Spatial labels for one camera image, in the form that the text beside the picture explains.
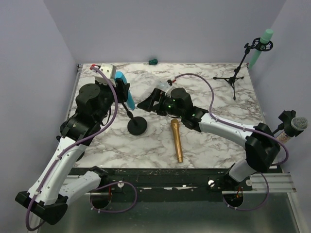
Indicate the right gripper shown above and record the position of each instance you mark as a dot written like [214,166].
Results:
[158,95]

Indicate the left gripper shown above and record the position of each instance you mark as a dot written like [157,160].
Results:
[121,89]

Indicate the blue microphone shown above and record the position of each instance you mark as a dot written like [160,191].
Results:
[130,103]

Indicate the black blue-microphone desk stand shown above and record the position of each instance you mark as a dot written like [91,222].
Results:
[137,125]

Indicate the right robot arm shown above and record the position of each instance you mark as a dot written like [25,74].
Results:
[260,148]

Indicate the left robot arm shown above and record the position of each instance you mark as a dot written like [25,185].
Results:
[48,198]

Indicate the gold microphone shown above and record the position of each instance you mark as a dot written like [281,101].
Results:
[177,140]

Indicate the black tripod microphone stand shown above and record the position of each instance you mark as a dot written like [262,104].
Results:
[231,80]

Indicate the mint green microphone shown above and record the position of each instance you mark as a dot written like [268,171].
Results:
[260,45]

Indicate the black stand holding silver microphone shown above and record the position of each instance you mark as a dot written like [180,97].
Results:
[286,117]

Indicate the silver mesh head microphone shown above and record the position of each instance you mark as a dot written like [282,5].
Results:
[299,123]

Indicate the clear plastic packet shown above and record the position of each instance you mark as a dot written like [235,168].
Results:
[162,85]

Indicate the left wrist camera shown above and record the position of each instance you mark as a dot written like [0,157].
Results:
[108,70]

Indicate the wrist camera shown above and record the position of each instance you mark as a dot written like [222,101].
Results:
[172,87]
[108,70]

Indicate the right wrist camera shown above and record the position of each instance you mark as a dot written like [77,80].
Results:
[172,87]

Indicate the green handled screwdriver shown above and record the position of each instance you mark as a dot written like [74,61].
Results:
[153,62]

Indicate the aluminium frame rail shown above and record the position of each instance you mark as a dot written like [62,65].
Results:
[277,182]

